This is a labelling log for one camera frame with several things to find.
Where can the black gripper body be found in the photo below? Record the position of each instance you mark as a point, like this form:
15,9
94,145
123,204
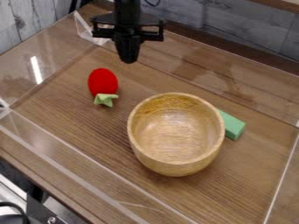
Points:
127,22

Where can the black metal bracket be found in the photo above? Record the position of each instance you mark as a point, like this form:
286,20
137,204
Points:
39,214

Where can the wooden bowl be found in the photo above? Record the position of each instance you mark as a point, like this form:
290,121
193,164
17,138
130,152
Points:
177,133

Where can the green foam block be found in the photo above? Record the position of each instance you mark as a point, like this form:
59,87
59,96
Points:
234,125

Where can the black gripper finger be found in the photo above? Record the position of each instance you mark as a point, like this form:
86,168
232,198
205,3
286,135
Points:
127,48

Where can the clear acrylic tray wall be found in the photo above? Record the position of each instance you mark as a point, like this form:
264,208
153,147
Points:
70,145

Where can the red plush strawberry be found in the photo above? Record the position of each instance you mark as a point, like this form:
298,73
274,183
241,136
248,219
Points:
103,86

